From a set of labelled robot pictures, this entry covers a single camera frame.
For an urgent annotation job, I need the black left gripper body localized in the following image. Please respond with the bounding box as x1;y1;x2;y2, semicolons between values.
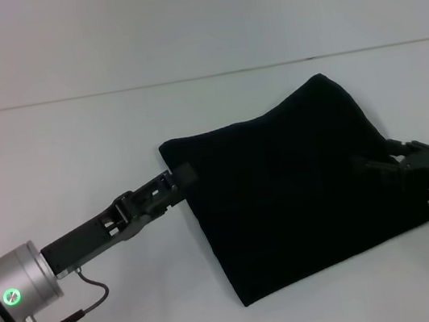
33;190;147;283

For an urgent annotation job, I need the dark red cable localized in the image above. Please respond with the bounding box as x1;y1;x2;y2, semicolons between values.
17;262;115;322

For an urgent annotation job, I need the black FREE print t-shirt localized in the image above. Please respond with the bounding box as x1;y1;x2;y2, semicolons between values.
150;58;429;318

